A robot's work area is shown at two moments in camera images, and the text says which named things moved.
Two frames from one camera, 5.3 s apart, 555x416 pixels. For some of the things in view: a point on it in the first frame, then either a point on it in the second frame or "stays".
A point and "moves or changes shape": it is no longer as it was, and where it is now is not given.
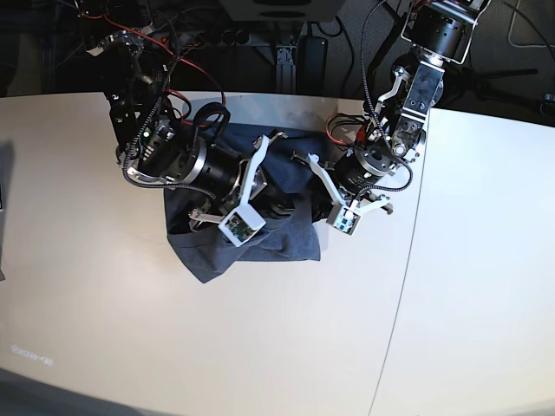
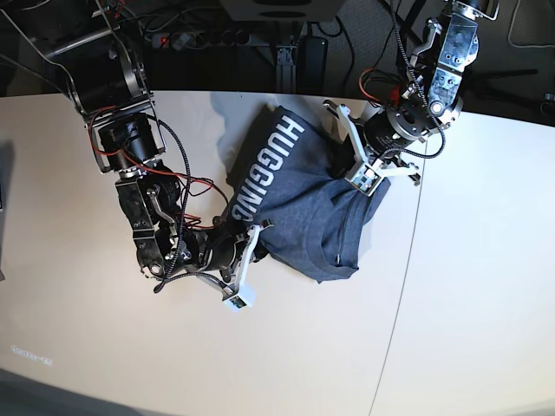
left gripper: (230, 178) → (220, 242)
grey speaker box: (283, 10) stays
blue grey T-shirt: (291, 235) moves or changes shape
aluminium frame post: (286, 69) stays
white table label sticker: (29, 355) stays
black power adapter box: (310, 65) stays
